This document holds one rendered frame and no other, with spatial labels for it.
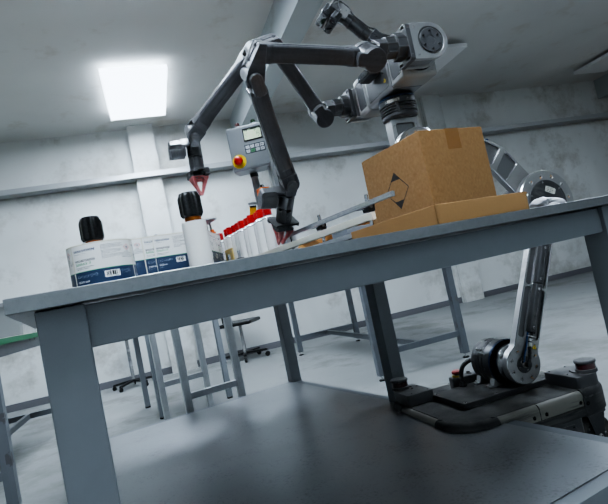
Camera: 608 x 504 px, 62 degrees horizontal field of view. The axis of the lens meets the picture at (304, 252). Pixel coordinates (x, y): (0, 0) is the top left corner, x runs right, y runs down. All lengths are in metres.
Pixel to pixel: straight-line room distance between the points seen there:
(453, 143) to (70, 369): 1.17
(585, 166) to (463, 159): 8.05
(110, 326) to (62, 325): 0.06
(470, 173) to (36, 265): 5.73
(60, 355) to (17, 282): 5.99
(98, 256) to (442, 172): 1.05
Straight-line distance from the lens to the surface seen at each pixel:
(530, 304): 2.00
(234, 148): 2.23
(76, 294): 0.71
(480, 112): 8.58
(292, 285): 0.83
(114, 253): 1.69
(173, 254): 2.06
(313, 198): 6.99
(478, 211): 1.08
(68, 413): 0.74
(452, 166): 1.52
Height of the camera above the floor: 0.78
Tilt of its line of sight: 3 degrees up
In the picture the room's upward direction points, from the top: 12 degrees counter-clockwise
